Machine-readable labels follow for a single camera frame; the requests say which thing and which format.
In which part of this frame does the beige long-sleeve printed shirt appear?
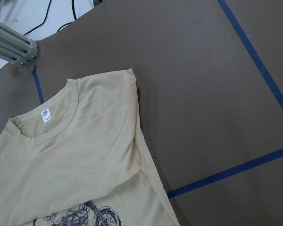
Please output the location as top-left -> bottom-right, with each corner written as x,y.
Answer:
0,69 -> 179,226

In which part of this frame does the aluminium frame post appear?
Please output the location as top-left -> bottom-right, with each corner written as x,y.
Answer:
0,22 -> 39,67

